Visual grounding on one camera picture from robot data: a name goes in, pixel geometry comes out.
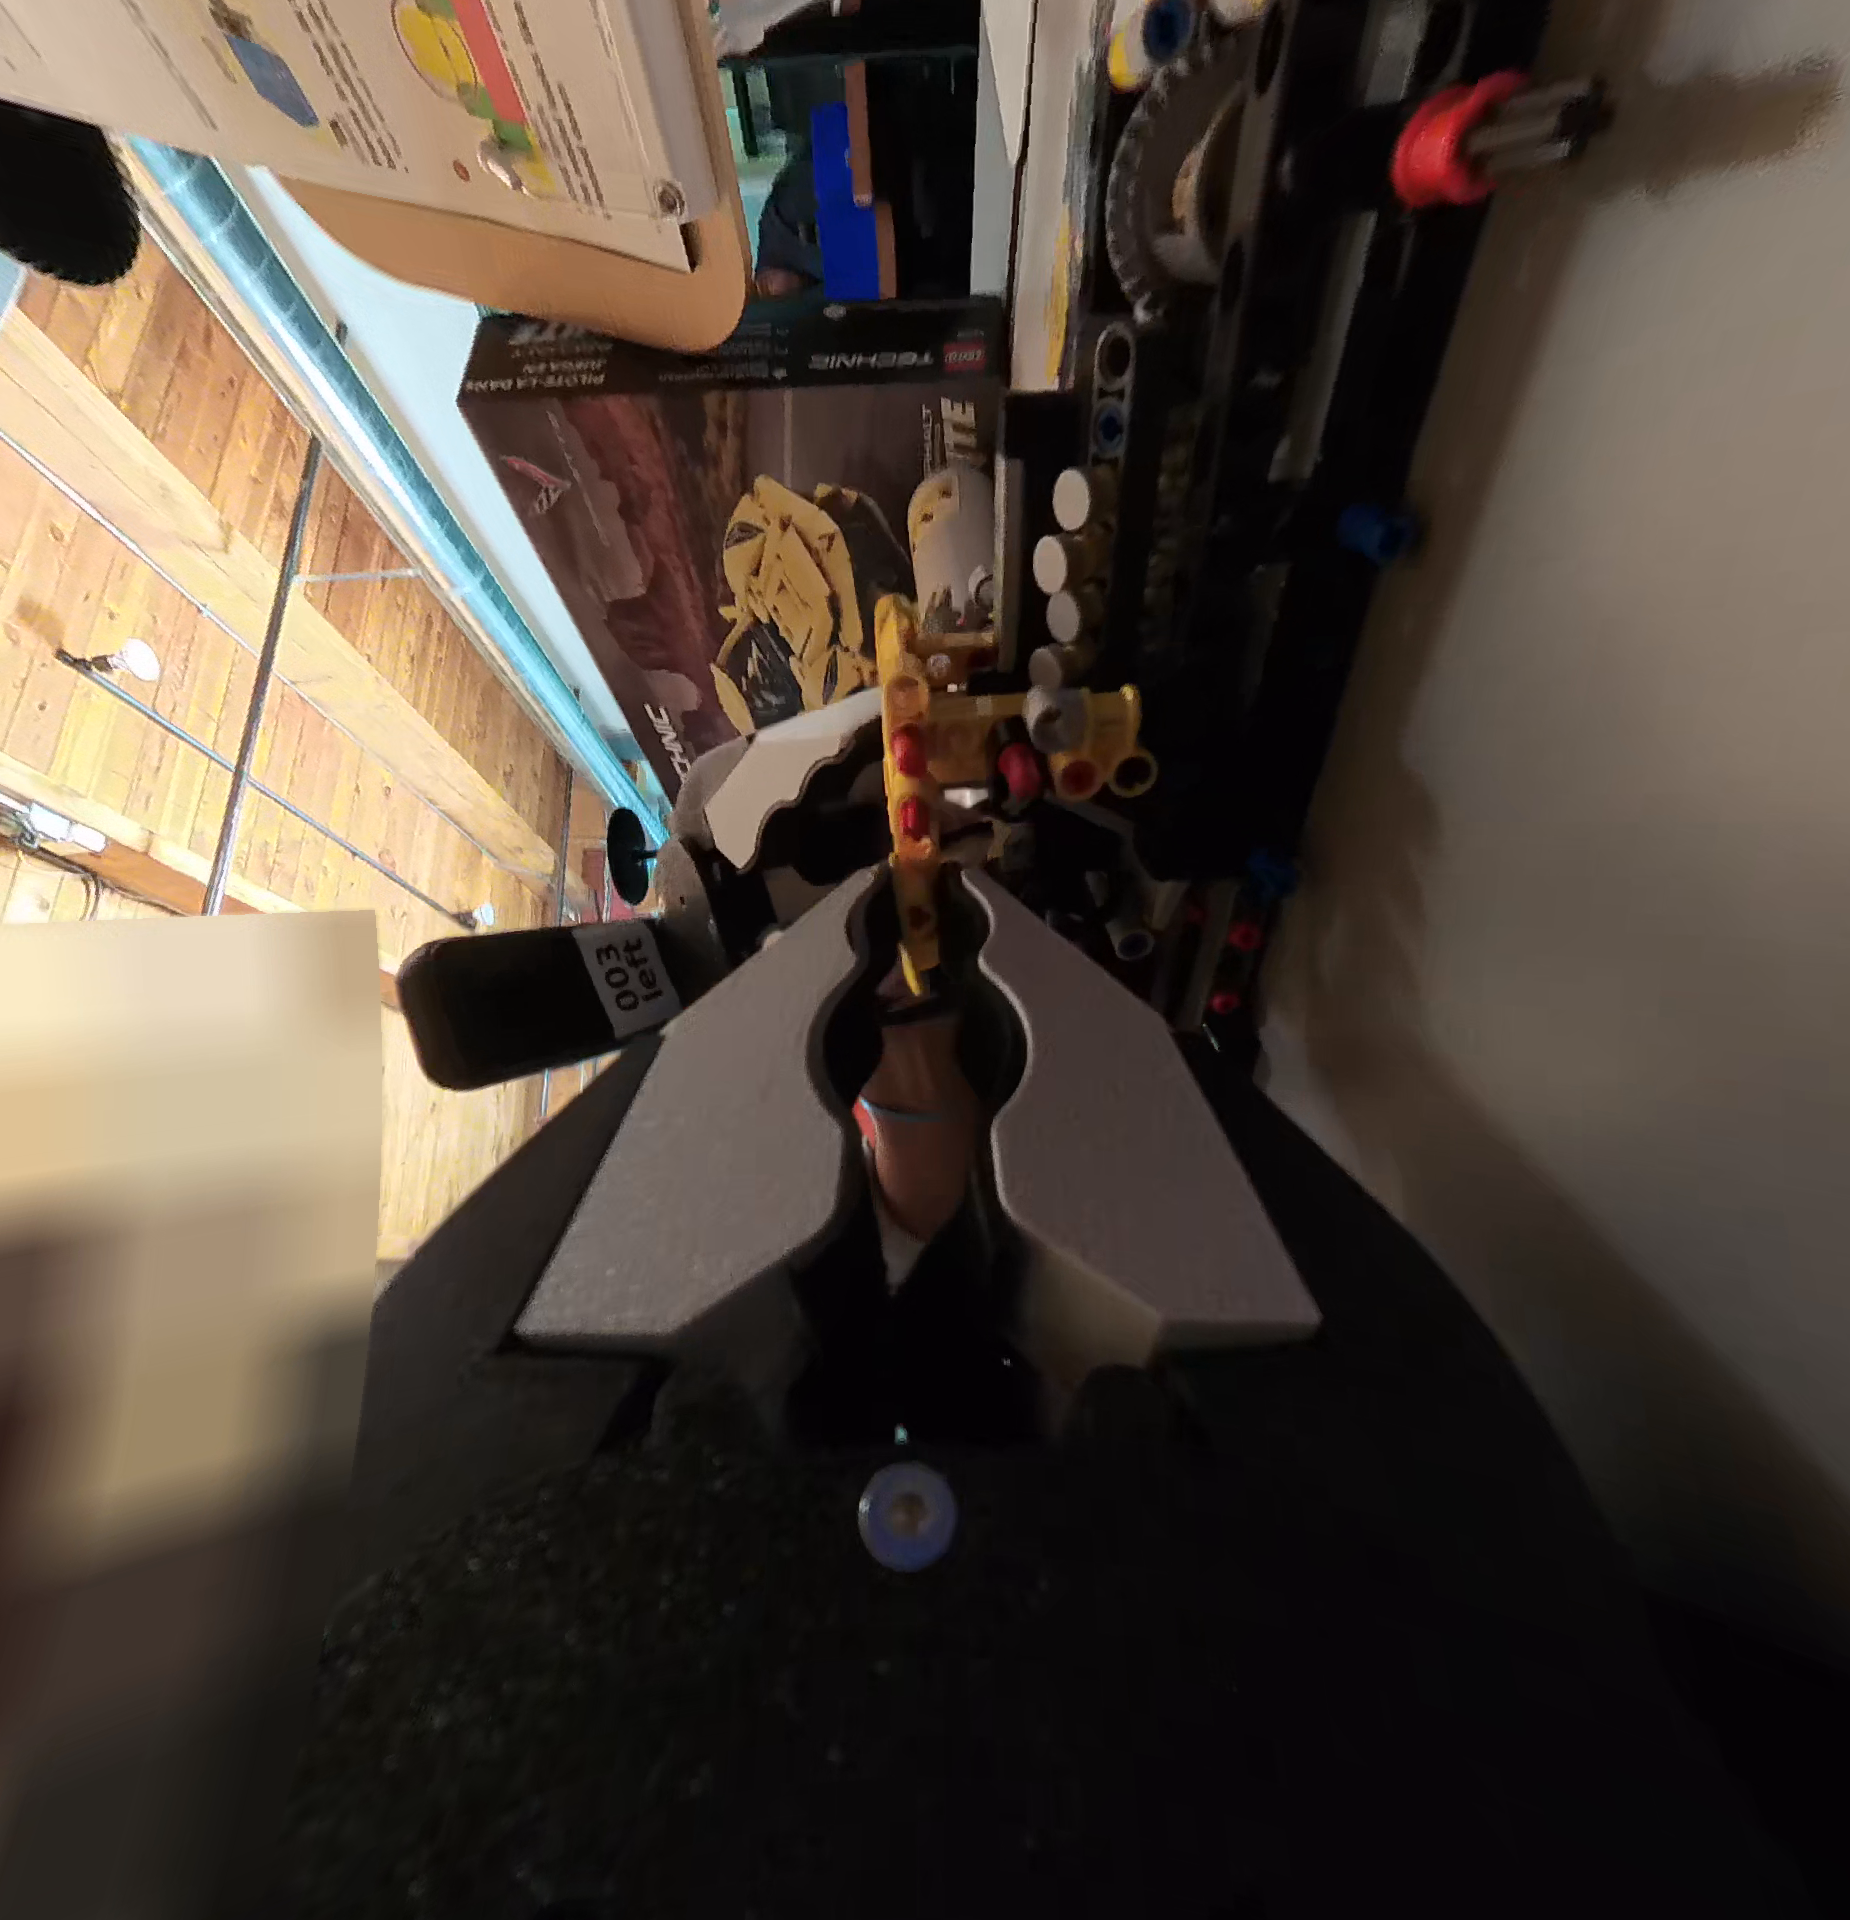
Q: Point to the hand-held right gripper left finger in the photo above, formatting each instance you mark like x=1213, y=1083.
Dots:
x=685, y=1187

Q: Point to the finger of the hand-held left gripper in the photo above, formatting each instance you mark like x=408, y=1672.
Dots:
x=783, y=767

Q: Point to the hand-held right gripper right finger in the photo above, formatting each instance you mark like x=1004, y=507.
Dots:
x=1150, y=1187

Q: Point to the yellow lego connector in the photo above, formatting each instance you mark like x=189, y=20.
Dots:
x=914, y=839

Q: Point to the partly built lego car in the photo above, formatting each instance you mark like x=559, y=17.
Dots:
x=1240, y=452

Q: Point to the person's left forearm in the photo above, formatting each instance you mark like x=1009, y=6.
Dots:
x=909, y=1171

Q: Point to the black lego set box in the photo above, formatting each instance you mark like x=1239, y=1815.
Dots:
x=640, y=496

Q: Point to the blue wristband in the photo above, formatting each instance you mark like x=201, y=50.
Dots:
x=903, y=1114

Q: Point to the ceiling light bulb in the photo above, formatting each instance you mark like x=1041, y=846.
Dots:
x=140, y=657

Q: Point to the wooden book stand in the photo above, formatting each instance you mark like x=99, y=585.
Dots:
x=597, y=285

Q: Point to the blue plastic bin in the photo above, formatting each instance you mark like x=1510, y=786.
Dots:
x=848, y=195

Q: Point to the printed instruction sheet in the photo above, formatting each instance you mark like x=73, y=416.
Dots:
x=342, y=90

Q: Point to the black pole lamp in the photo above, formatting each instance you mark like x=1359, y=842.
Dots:
x=39, y=195

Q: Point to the silver ventilation duct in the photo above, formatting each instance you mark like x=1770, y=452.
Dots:
x=417, y=496

